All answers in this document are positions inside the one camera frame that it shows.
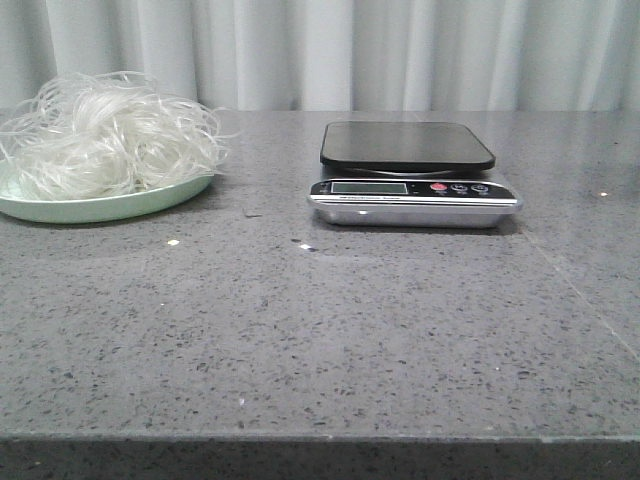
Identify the light green round plate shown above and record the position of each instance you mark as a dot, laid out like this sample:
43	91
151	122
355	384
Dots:
15	204

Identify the white translucent vermicelli bundle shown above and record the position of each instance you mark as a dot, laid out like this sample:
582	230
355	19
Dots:
95	136

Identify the black silver kitchen scale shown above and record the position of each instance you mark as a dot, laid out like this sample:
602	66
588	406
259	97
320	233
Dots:
409	174

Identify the white pleated curtain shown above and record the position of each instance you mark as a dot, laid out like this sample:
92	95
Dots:
338	55

